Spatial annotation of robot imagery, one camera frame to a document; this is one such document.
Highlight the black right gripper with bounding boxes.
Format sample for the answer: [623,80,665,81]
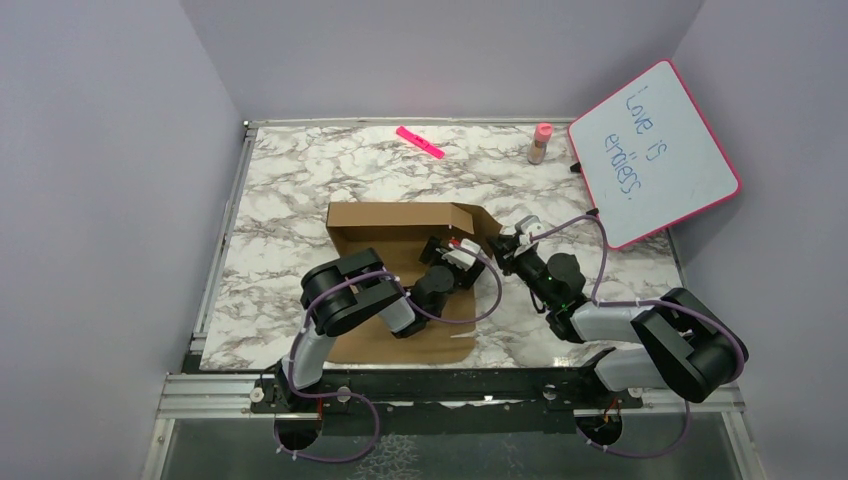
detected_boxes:
[485,232,556,308]

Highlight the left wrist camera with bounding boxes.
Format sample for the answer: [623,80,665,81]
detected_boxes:
[441,238,481,271]

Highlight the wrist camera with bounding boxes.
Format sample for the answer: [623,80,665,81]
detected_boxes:
[514,215,545,257]
[441,238,481,271]

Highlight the pink-framed whiteboard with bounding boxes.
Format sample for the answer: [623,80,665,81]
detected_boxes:
[567,59,741,250]

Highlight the pink-capped pen jar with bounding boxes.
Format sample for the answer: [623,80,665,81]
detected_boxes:
[527,123,554,165]

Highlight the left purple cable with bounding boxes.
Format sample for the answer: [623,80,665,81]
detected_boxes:
[272,245,503,464]

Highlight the aluminium frame rail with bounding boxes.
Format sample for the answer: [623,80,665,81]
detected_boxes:
[144,119,764,479]

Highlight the pink highlighter marker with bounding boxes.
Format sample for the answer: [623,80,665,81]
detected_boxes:
[395,126,445,159]

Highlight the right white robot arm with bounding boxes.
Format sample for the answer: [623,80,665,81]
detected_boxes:
[487,234,749,407]

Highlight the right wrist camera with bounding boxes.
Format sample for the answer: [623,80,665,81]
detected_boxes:
[514,215,545,257]

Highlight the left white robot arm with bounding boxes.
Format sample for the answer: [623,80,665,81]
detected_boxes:
[275,237,498,411]

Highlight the brown cardboard box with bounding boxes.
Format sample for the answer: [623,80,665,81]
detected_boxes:
[324,201,503,366]

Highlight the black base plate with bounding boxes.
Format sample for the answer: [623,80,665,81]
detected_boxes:
[182,354,670,439]

